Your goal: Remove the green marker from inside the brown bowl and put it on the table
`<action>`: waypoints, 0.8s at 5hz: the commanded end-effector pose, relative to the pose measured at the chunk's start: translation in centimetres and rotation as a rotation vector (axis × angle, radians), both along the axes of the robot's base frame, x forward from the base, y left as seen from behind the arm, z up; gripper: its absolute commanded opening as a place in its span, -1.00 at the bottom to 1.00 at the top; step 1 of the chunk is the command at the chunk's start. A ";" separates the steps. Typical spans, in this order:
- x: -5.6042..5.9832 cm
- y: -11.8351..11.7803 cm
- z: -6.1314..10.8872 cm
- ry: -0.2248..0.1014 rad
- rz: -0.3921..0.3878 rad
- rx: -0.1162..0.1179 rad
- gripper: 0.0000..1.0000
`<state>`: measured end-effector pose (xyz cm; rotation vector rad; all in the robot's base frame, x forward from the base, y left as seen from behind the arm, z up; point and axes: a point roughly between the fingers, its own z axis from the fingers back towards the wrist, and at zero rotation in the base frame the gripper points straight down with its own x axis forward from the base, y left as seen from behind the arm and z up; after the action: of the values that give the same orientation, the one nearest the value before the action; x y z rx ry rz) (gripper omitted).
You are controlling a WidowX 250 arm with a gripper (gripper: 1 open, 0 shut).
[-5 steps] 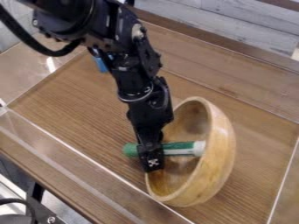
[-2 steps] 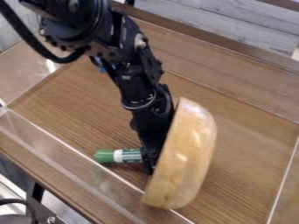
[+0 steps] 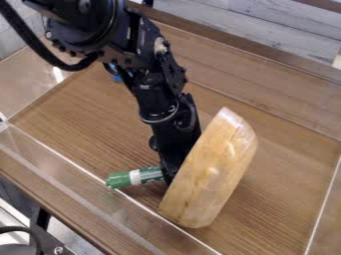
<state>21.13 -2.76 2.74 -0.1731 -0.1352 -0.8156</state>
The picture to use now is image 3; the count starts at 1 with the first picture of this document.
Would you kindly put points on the green Expo marker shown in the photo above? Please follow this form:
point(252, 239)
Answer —
point(134, 177)

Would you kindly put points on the brown wooden bowl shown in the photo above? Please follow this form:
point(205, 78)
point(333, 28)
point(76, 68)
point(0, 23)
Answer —
point(212, 171)

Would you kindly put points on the clear acrylic tray wall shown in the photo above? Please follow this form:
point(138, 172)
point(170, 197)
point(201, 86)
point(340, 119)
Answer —
point(74, 130)

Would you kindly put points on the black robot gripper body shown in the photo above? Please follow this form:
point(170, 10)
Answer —
point(177, 134)

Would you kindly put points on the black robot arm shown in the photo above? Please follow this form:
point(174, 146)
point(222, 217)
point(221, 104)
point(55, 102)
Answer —
point(105, 30)

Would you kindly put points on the black metal table bracket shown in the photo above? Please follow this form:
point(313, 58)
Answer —
point(51, 245)

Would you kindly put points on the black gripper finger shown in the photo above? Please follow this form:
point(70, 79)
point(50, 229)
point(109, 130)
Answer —
point(169, 170)

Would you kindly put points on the blue rectangular block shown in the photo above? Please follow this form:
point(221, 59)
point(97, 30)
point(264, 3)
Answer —
point(115, 74)

